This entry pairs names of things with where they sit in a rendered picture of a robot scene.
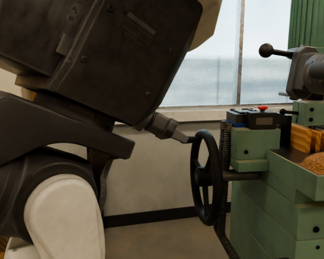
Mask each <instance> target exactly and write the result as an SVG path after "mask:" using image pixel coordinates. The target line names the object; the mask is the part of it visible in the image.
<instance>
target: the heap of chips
mask: <svg viewBox="0 0 324 259"><path fill-rule="evenodd" d="M296 163H297V164H299V165H301V166H303V167H304V168H306V169H308V170H310V171H312V172H314V173H316V174H318V175H322V174H324V152H320V153H315V154H313V155H310V156H307V157H305V159H304V160H303V162H296Z"/></svg>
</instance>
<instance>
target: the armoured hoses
mask: <svg viewBox="0 0 324 259"><path fill-rule="evenodd" d="M232 127H233V123H229V121H221V123H220V139H219V153H220V158H221V163H222V170H224V171H229V170H230V169H229V168H230V148H231V147H230V146H231V128H232ZM228 183H229V181H224V182H223V188H224V189H223V204H222V210H221V214H220V217H219V219H218V221H217V222H216V223H215V224H214V225H213V228H214V231H215V233H216V235H217V237H218V238H219V240H220V242H221V244H222V245H223V247H224V249H225V251H226V253H227V254H228V256H229V258H230V259H240V257H239V255H237V253H236V251H235V249H234V248H233V246H232V245H231V243H230V241H229V240H228V238H227V237H226V233H225V223H226V211H227V210H226V209H227V208H226V207H227V197H228V196H227V195H228V185H229V184H228Z"/></svg>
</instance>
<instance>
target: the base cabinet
mask: <svg viewBox="0 0 324 259"><path fill-rule="evenodd" d="M229 241H230V243H231V245H232V246H233V248H234V249H235V251H236V253H237V255H239V257H240V259H274V258H283V257H287V258H289V259H324V238H322V239H310V240H295V239H294V238H293V237H292V236H291V235H290V234H289V233H287V232H286V231H285V230H284V229H283V228H282V227H281V226H280V225H279V224H278V223H277V222H276V221H275V220H274V219H273V218H272V217H271V216H270V215H269V214H268V213H267V212H266V211H265V210H264V209H263V208H261V207H260V206H259V205H258V204H257V203H256V202H255V201H254V200H253V199H252V198H251V197H250V196H249V195H248V194H247V193H246V192H245V191H244V190H243V189H242V188H241V187H240V186H239V185H238V184H236V183H235V182H234V181H232V190H231V212H230V234H229Z"/></svg>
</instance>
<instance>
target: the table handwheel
mask: <svg viewBox="0 0 324 259"><path fill-rule="evenodd" d="M195 137H199V141H198V142H195V143H192V146H191V154H190V180H191V189H192V196H193V201H194V205H195V209H196V212H197V215H198V217H199V219H200V220H201V222H202V223H203V224H204V225H206V226H213V225H214V224H215V223H216V222H217V221H218V219H219V217H220V214H221V210H222V204H223V189H224V188H223V182H224V181H241V180H259V179H260V178H261V171H259V172H237V171H236V170H235V169H231V170H229V171H224V170H222V163H221V157H220V153H219V149H218V146H217V143H216V141H215V139H214V137H213V135H212V134H211V132H209V131H208V130H206V129H201V130H199V131H198V132H197V133H196V134H195ZM203 139H204V141H205V143H206V145H207V148H208V152H209V156H208V159H207V162H206V165H205V166H201V165H200V163H199V161H198V158H199V150H200V145H201V142H202V140H203ZM208 186H212V205H211V210H209V197H208ZM200 187H202V189H203V200H204V205H203V202H202V198H201V194H200Z"/></svg>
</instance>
